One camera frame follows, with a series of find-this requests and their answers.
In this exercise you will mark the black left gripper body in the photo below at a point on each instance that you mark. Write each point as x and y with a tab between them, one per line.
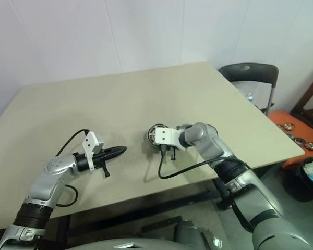
99	160

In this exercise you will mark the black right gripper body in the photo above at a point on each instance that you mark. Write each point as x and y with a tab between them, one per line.
169	149

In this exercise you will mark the spoked rotor disc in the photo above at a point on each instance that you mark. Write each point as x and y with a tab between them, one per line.
151	134

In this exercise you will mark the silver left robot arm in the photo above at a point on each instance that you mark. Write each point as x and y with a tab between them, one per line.
45	187

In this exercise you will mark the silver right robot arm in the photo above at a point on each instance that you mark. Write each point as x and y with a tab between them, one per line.
211	145

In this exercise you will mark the round metal motor part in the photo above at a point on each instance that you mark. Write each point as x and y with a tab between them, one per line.
311	145
300	140
289	126

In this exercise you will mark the grey robot torso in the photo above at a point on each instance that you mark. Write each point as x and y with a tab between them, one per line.
151	240

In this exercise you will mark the small clear bottle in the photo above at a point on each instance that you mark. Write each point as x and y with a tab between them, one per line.
249	97

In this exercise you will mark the orange stool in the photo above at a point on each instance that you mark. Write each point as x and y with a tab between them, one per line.
276	118

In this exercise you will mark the dark folding chair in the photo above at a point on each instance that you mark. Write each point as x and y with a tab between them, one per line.
260	74

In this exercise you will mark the black trash bin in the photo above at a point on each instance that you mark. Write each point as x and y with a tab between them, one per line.
294	185

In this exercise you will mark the brown wooden cabinet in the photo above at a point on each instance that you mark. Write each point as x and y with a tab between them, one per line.
310	104

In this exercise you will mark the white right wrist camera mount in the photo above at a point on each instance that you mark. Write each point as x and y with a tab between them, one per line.
165	135

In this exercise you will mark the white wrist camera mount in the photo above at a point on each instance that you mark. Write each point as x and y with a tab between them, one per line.
91	143
165	135

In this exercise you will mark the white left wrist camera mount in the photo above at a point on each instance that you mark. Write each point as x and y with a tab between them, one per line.
91	143

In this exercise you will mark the black table frame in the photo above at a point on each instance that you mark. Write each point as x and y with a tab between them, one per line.
135	208

